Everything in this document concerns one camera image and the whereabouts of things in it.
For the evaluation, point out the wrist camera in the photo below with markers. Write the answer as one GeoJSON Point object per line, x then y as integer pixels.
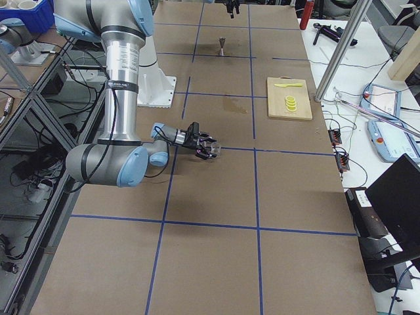
{"type": "Point", "coordinates": [193, 130]}

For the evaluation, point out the black box with label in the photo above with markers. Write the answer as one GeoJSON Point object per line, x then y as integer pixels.
{"type": "Point", "coordinates": [366, 220]}

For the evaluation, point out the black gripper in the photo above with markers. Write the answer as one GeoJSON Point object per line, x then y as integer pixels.
{"type": "Point", "coordinates": [189, 142]}
{"type": "Point", "coordinates": [231, 5]}

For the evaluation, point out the teach pendant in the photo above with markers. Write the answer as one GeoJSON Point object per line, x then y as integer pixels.
{"type": "Point", "coordinates": [392, 142]}
{"type": "Point", "coordinates": [381, 99]}

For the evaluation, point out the near teach pendant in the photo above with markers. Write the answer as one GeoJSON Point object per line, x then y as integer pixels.
{"type": "Point", "coordinates": [392, 142]}

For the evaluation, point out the aluminium frame post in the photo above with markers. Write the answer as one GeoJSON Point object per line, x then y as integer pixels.
{"type": "Point", "coordinates": [351, 28]}

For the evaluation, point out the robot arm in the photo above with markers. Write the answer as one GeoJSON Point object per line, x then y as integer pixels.
{"type": "Point", "coordinates": [119, 158]}

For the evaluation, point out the red bottle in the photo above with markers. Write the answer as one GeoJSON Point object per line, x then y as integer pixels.
{"type": "Point", "coordinates": [307, 13]}

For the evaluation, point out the wooden plank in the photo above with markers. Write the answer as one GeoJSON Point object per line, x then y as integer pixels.
{"type": "Point", "coordinates": [407, 60]}

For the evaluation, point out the grey office chair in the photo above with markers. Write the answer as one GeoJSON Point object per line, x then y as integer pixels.
{"type": "Point", "coordinates": [395, 37]}

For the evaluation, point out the glass measuring cup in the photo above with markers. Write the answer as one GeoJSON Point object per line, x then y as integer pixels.
{"type": "Point", "coordinates": [214, 149]}

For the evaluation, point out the green handled reach grabber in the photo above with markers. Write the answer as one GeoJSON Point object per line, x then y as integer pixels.
{"type": "Point", "coordinates": [384, 117]}

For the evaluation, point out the blue storage bin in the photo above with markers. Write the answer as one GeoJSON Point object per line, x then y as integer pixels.
{"type": "Point", "coordinates": [38, 19]}

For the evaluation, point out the black monitor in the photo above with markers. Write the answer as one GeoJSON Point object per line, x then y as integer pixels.
{"type": "Point", "coordinates": [395, 198]}

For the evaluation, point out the white pedestal column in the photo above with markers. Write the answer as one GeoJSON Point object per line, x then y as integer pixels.
{"type": "Point", "coordinates": [155, 89]}

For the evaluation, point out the yellow plastic knife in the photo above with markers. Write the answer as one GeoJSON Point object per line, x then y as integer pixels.
{"type": "Point", "coordinates": [286, 85]}

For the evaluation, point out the far teach pendant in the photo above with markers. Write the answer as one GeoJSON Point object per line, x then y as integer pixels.
{"type": "Point", "coordinates": [381, 99]}

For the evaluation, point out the wooden cutting board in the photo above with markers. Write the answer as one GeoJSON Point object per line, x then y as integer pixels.
{"type": "Point", "coordinates": [277, 103]}

